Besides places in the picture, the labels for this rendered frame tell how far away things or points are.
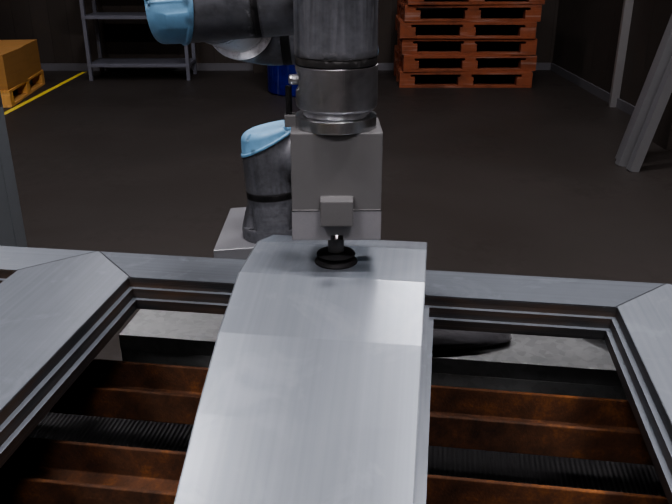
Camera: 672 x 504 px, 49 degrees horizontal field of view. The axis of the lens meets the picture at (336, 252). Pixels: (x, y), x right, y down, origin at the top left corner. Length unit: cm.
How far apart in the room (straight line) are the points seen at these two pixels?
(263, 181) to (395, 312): 86
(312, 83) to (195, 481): 34
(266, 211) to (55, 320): 59
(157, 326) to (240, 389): 77
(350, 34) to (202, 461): 37
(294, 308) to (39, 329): 45
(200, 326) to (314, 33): 82
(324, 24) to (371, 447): 35
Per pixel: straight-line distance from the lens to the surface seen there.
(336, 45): 64
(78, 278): 117
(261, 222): 151
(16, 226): 176
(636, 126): 507
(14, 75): 736
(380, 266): 73
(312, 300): 68
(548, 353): 132
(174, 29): 76
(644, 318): 107
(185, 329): 137
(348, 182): 68
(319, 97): 65
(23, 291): 116
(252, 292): 70
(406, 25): 750
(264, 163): 148
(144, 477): 103
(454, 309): 106
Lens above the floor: 132
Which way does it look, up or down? 23 degrees down
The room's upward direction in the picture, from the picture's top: straight up
